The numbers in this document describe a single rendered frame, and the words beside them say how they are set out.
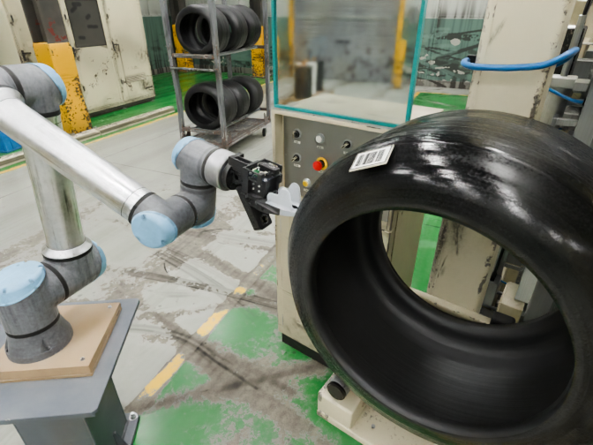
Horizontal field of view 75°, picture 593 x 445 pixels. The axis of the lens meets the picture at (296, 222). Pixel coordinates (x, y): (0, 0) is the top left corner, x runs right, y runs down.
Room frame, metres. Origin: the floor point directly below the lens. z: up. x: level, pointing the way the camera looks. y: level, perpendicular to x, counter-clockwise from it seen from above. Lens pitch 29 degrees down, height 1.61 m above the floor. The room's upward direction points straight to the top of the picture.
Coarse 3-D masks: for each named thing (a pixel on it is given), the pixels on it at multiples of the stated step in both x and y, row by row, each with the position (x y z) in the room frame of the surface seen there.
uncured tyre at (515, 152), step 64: (448, 128) 0.53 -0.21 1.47; (512, 128) 0.53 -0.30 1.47; (320, 192) 0.56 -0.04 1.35; (384, 192) 0.48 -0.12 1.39; (448, 192) 0.44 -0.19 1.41; (512, 192) 0.41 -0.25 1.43; (576, 192) 0.40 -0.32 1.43; (320, 256) 0.71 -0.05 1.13; (384, 256) 0.78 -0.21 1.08; (576, 256) 0.35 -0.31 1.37; (320, 320) 0.55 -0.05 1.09; (384, 320) 0.70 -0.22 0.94; (448, 320) 0.67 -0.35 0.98; (576, 320) 0.33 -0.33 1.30; (384, 384) 0.54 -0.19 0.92; (448, 384) 0.54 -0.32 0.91; (512, 384) 0.51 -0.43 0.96; (576, 384) 0.32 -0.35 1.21
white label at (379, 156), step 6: (372, 150) 0.53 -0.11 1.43; (378, 150) 0.53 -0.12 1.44; (384, 150) 0.52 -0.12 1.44; (390, 150) 0.51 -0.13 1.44; (360, 156) 0.54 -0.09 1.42; (366, 156) 0.53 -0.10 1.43; (372, 156) 0.52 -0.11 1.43; (378, 156) 0.51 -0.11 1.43; (384, 156) 0.50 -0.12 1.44; (354, 162) 0.53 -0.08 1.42; (360, 162) 0.52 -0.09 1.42; (366, 162) 0.51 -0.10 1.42; (372, 162) 0.50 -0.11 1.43; (378, 162) 0.50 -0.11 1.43; (384, 162) 0.49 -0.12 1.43; (354, 168) 0.52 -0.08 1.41; (360, 168) 0.51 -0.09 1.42; (366, 168) 0.50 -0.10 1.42
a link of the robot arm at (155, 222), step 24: (0, 72) 1.00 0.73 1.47; (0, 96) 0.92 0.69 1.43; (0, 120) 0.89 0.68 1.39; (24, 120) 0.88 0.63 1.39; (48, 120) 0.92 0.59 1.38; (24, 144) 0.86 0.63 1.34; (48, 144) 0.85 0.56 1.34; (72, 144) 0.86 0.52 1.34; (72, 168) 0.81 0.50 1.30; (96, 168) 0.81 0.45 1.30; (96, 192) 0.79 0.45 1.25; (120, 192) 0.78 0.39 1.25; (144, 192) 0.79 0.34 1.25; (144, 216) 0.72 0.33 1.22; (168, 216) 0.74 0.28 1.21; (192, 216) 0.80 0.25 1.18; (144, 240) 0.73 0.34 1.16; (168, 240) 0.72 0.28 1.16
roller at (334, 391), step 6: (336, 378) 0.55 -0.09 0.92; (330, 384) 0.54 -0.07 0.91; (336, 384) 0.54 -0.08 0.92; (342, 384) 0.54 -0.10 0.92; (330, 390) 0.54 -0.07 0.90; (336, 390) 0.53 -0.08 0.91; (342, 390) 0.53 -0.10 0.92; (348, 390) 0.53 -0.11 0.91; (336, 396) 0.53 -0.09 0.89; (342, 396) 0.52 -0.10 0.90
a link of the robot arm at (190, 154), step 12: (180, 144) 0.89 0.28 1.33; (192, 144) 0.88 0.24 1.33; (204, 144) 0.88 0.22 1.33; (180, 156) 0.87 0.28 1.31; (192, 156) 0.85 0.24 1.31; (204, 156) 0.84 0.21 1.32; (180, 168) 0.87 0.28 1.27; (192, 168) 0.84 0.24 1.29; (204, 168) 0.82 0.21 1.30; (192, 180) 0.85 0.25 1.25; (204, 180) 0.83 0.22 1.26
